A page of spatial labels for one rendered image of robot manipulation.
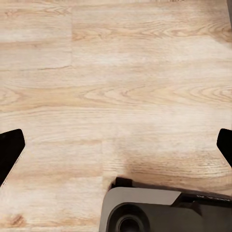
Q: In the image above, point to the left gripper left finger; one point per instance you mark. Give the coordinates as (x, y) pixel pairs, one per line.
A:
(11, 145)

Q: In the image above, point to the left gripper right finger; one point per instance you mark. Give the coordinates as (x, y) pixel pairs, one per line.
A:
(224, 143)

